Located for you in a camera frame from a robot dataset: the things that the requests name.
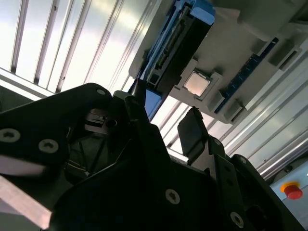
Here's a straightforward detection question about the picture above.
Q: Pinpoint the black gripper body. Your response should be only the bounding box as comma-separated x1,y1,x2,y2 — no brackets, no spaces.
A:
51,141,243,231

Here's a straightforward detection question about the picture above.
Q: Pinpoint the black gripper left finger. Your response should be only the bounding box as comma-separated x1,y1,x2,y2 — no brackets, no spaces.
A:
0,80,173,175

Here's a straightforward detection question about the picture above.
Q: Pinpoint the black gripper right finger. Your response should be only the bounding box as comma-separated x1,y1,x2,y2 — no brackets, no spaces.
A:
177,107,304,231

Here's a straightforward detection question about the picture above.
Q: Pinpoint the hard disk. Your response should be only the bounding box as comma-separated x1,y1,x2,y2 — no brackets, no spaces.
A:
128,0,216,121

